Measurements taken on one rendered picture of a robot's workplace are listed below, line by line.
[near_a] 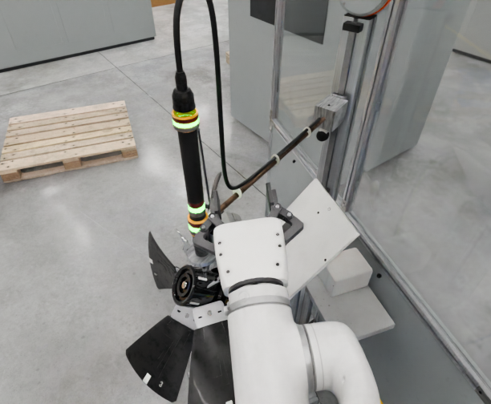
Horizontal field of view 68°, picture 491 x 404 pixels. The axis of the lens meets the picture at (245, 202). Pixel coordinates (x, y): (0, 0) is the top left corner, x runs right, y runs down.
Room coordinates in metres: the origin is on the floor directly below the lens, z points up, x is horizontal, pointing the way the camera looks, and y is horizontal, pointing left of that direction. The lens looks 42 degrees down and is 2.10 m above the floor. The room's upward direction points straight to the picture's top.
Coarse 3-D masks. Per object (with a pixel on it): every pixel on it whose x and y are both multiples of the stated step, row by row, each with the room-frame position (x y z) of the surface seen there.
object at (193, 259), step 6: (210, 234) 0.55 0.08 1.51; (210, 240) 0.55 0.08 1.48; (192, 246) 0.56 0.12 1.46; (192, 252) 0.54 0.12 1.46; (192, 258) 0.52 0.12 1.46; (198, 258) 0.52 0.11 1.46; (204, 258) 0.52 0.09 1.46; (210, 258) 0.52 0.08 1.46; (192, 264) 0.52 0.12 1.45; (198, 264) 0.51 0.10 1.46; (204, 264) 0.51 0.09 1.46; (210, 264) 0.52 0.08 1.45
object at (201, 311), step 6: (204, 306) 0.57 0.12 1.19; (210, 306) 0.57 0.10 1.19; (216, 306) 0.57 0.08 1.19; (222, 306) 0.57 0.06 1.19; (198, 312) 0.55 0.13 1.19; (204, 312) 0.55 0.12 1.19; (216, 312) 0.55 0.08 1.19; (222, 312) 0.55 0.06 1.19; (204, 318) 0.53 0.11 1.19; (210, 318) 0.53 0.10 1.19; (216, 318) 0.53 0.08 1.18; (222, 318) 0.53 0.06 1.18; (198, 324) 0.52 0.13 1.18; (204, 324) 0.52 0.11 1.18; (210, 324) 0.52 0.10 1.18
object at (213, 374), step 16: (208, 336) 0.48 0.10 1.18; (224, 336) 0.48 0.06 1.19; (192, 352) 0.44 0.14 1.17; (208, 352) 0.44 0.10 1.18; (224, 352) 0.44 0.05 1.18; (192, 368) 0.41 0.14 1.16; (208, 368) 0.40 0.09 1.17; (224, 368) 0.40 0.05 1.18; (192, 384) 0.37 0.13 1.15; (208, 384) 0.37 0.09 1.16; (224, 384) 0.36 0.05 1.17; (192, 400) 0.34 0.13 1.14; (208, 400) 0.33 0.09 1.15; (224, 400) 0.33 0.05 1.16
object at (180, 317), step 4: (176, 308) 0.60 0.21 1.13; (180, 308) 0.60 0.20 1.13; (184, 308) 0.60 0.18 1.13; (188, 308) 0.60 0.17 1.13; (172, 312) 0.59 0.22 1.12; (176, 312) 0.59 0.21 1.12; (184, 312) 0.59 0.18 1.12; (188, 312) 0.59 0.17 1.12; (172, 316) 0.59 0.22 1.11; (176, 316) 0.58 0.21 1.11; (180, 316) 0.58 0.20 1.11; (184, 316) 0.58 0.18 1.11; (192, 316) 0.58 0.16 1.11; (176, 320) 0.58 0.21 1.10; (180, 320) 0.58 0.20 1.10; (184, 320) 0.58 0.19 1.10; (188, 320) 0.58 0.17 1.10; (192, 320) 0.57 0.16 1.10; (184, 324) 0.57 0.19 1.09; (188, 324) 0.57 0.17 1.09; (192, 324) 0.57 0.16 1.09; (192, 328) 0.56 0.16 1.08; (196, 328) 0.56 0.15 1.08
